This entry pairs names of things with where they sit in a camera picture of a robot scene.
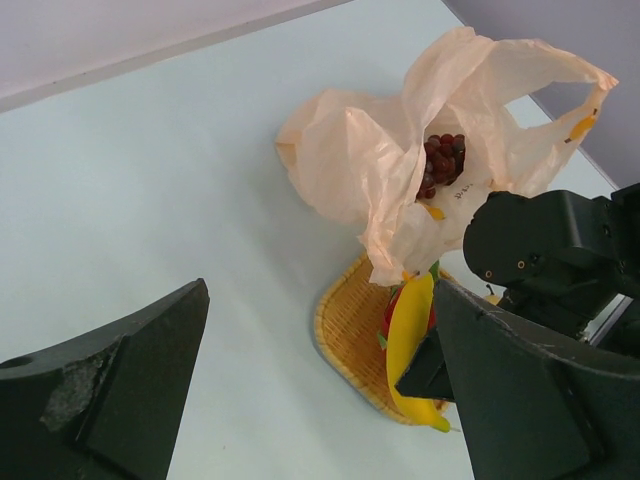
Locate yellow fake banana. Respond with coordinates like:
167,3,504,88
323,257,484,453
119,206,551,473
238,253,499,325
386,273,451,433

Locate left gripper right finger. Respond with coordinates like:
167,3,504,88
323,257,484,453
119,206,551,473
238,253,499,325
434,280,639,479

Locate woven bamboo tray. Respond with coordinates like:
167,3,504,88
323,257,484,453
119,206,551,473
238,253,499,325
313,254,451,432

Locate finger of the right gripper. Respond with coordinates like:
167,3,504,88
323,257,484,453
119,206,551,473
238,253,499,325
395,329,455,401

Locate dark red fake grapes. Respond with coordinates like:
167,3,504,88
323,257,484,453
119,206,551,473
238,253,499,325
416,133,466,200

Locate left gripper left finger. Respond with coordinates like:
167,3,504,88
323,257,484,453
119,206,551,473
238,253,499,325
1,279,210,480

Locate yellow fake lemon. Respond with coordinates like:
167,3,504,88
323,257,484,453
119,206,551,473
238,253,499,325
484,284,502,305

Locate translucent orange plastic bag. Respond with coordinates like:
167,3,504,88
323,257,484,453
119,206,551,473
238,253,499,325
275,27,617,286

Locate red fake fruit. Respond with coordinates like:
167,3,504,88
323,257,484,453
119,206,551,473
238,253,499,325
377,260,440,351

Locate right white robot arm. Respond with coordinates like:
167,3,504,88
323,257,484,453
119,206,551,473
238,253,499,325
386,186,639,414

